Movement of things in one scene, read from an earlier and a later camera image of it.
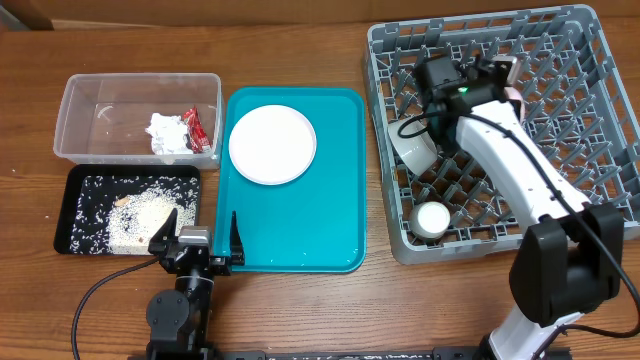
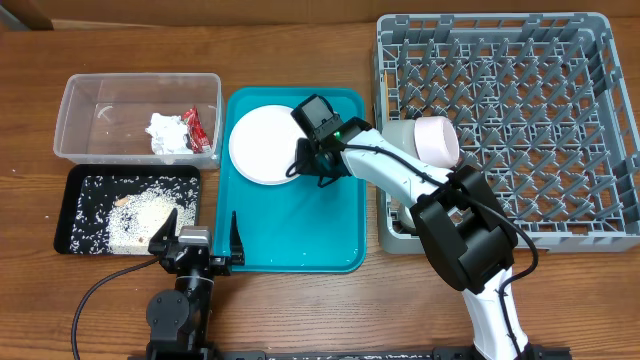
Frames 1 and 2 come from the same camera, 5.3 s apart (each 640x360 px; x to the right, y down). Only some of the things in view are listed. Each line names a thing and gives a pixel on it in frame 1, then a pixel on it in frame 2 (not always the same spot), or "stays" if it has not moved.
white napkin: (168, 137) stays
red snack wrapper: (198, 137) stays
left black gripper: (236, 248) stays
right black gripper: (486, 67) -> (310, 161)
